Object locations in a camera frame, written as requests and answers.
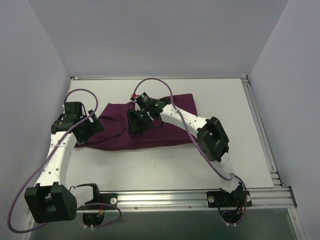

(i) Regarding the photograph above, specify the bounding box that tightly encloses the purple cloth wrap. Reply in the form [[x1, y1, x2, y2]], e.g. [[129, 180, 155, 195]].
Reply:
[[77, 102, 191, 151]]

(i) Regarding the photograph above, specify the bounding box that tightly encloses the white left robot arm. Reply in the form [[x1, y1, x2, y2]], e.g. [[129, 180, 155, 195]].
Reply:
[[24, 101, 104, 224]]

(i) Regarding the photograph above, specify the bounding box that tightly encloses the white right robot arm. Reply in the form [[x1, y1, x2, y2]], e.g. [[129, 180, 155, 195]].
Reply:
[[127, 96, 247, 207]]

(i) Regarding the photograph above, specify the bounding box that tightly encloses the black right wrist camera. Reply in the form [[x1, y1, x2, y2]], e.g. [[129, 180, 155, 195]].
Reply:
[[135, 92, 157, 109]]

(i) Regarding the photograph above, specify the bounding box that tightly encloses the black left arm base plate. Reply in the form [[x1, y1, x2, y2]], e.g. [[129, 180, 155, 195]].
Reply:
[[80, 192, 118, 206]]

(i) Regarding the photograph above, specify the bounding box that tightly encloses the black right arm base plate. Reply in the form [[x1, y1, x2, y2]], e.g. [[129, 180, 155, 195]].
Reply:
[[206, 190, 245, 208]]

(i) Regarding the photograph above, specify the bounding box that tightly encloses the aluminium right side rail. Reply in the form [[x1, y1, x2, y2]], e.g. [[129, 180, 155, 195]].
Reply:
[[241, 75, 285, 188]]

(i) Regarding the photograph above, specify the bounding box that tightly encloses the aluminium rail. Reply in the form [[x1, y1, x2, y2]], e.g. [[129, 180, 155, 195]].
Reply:
[[241, 75, 285, 188], [77, 187, 297, 212]]

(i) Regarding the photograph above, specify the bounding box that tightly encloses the aluminium front rail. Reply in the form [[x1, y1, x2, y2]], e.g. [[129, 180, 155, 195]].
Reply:
[[77, 187, 297, 212]]

